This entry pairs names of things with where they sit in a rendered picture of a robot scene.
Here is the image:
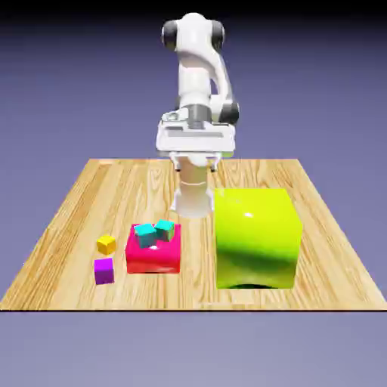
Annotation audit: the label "large yellow-green box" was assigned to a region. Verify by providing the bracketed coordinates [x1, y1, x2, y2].
[213, 187, 304, 290]

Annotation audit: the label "small cyan cube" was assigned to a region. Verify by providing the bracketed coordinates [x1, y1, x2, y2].
[133, 223, 158, 249]
[153, 219, 176, 243]

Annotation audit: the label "small yellow cube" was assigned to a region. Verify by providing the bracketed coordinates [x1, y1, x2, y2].
[96, 234, 117, 255]

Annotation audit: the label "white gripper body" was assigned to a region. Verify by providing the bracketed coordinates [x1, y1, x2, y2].
[155, 119, 237, 159]

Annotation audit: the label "small purple cube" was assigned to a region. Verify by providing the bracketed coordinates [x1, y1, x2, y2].
[93, 257, 116, 286]

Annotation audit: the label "large red box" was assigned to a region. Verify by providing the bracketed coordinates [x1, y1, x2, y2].
[125, 223, 182, 275]

